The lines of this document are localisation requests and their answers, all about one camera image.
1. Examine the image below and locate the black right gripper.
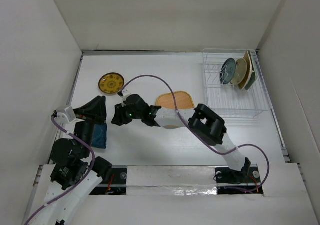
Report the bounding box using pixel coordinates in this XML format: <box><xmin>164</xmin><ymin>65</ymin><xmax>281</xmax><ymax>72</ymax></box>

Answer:
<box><xmin>112</xmin><ymin>101</ymin><xmax>144</xmax><ymax>125</ymax></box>

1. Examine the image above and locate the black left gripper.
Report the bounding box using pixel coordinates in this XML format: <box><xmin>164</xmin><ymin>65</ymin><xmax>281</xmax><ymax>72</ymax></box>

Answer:
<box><xmin>74</xmin><ymin>94</ymin><xmax>107</xmax><ymax>156</ymax></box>

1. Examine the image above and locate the dark blue plate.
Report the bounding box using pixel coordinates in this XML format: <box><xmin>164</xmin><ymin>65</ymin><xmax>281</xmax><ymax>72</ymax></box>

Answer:
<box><xmin>91</xmin><ymin>123</ymin><xmax>108</xmax><ymax>149</ymax></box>

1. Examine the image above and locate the orange square woven tray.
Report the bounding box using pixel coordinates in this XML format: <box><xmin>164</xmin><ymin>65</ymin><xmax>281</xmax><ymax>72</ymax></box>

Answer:
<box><xmin>155</xmin><ymin>90</ymin><xmax>196</xmax><ymax>130</ymax></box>

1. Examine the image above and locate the blue white patterned bowl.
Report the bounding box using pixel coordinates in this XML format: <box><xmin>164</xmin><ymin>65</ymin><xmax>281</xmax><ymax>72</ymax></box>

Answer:
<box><xmin>219</xmin><ymin>58</ymin><xmax>237</xmax><ymax>85</ymax></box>

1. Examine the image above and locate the cream floral round plate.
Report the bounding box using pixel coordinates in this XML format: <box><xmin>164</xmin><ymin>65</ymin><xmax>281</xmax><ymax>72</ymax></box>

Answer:
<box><xmin>230</xmin><ymin>58</ymin><xmax>248</xmax><ymax>85</ymax></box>

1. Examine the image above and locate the green-rimmed bamboo tray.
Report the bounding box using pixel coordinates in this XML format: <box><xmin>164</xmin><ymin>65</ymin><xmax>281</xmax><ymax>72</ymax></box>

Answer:
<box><xmin>238</xmin><ymin>50</ymin><xmax>254</xmax><ymax>90</ymax></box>

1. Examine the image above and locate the light blue divided plate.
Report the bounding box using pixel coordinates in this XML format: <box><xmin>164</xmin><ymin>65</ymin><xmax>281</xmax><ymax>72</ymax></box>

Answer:
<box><xmin>245</xmin><ymin>50</ymin><xmax>258</xmax><ymax>91</ymax></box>

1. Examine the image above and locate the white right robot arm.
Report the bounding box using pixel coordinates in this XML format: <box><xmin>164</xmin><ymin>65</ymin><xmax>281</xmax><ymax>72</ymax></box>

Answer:
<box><xmin>111</xmin><ymin>91</ymin><xmax>251</xmax><ymax>185</ymax></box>

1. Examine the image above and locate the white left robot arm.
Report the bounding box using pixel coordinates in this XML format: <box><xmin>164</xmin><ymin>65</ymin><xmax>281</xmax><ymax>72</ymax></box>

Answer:
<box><xmin>26</xmin><ymin>96</ymin><xmax>112</xmax><ymax>225</ymax></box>

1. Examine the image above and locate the yellow brown round plate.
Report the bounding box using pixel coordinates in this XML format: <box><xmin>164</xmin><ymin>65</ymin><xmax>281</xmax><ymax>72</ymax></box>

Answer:
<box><xmin>98</xmin><ymin>72</ymin><xmax>125</xmax><ymax>95</ymax></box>

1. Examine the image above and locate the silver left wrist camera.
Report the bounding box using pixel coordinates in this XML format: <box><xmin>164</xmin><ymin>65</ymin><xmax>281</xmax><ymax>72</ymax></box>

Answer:
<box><xmin>53</xmin><ymin>105</ymin><xmax>76</xmax><ymax>124</ymax></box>

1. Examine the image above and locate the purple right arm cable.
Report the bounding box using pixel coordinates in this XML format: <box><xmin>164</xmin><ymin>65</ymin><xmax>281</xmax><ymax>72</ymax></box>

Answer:
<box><xmin>117</xmin><ymin>74</ymin><xmax>271</xmax><ymax>195</ymax></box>

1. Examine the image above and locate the white wire dish rack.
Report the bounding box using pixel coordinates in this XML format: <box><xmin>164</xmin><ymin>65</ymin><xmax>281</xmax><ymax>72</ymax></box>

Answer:
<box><xmin>202</xmin><ymin>48</ymin><xmax>271</xmax><ymax>119</ymax></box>

